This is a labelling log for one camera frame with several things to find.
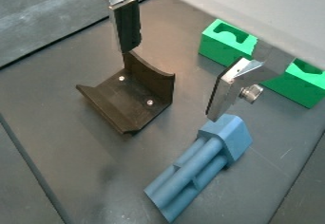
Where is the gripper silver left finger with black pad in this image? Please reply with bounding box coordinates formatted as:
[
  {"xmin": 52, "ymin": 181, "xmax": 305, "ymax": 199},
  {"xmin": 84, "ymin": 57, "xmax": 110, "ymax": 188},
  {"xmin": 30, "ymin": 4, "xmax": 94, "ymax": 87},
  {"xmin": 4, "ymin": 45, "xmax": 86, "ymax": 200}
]
[{"xmin": 106, "ymin": 0, "xmax": 141, "ymax": 53}]

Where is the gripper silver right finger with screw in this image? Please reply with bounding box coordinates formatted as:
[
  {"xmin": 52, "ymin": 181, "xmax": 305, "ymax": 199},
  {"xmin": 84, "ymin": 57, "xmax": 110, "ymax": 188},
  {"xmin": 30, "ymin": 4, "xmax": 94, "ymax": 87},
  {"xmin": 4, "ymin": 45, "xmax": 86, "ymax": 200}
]
[{"xmin": 206, "ymin": 41, "xmax": 296, "ymax": 121}]

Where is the blue three prong object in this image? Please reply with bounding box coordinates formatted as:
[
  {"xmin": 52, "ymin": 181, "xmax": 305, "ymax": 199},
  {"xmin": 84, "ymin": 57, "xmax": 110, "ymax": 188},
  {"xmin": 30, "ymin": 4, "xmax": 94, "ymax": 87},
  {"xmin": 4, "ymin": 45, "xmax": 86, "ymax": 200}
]
[{"xmin": 143, "ymin": 114, "xmax": 253, "ymax": 223}]

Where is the black curved fixture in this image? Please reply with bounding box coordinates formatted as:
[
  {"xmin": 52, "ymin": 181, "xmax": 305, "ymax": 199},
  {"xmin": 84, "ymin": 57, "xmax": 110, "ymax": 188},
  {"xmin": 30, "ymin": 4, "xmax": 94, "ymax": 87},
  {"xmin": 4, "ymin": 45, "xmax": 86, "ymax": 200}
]
[{"xmin": 76, "ymin": 51, "xmax": 175, "ymax": 134}]

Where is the green shape sorter block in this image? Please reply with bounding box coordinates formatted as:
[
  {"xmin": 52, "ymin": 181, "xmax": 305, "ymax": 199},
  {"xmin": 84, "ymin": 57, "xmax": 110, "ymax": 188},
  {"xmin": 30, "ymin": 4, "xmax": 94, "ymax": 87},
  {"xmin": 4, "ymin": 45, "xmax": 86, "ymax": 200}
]
[{"xmin": 198, "ymin": 18, "xmax": 325, "ymax": 110}]

